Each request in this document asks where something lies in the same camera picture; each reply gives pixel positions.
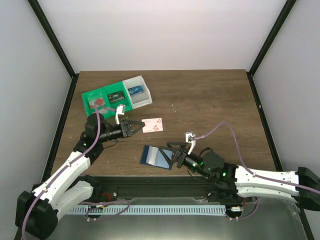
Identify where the blue card holder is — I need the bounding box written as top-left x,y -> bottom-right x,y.
139,145 -> 172,170

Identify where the green bin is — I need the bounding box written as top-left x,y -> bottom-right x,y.
81,87 -> 115,119
102,82 -> 133,112

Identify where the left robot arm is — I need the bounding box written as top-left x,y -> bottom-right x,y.
15,113 -> 145,240

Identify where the middle green bin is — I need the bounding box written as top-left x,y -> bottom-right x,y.
102,82 -> 133,112

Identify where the white bin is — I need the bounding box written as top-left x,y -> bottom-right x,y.
122,75 -> 153,110

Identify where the left green bin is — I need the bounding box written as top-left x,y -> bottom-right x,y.
81,87 -> 115,119

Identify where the white pink patterned card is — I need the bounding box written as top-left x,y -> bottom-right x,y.
141,117 -> 163,133

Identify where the blue card stack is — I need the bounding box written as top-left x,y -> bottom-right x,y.
127,85 -> 144,96

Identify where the black aluminium frame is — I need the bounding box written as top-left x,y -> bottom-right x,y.
13,0 -> 316,240

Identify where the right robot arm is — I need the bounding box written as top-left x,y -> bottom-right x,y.
158,142 -> 320,212

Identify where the red white card stack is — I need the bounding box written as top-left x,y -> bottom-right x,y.
89,97 -> 105,109

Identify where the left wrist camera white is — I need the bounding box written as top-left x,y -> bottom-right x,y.
115,104 -> 126,125

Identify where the light blue cable duct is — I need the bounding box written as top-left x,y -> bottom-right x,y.
68,205 -> 226,216

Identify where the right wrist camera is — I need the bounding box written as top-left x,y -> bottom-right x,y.
185,132 -> 196,155

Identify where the black card stack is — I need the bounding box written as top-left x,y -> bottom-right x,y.
107,90 -> 125,103

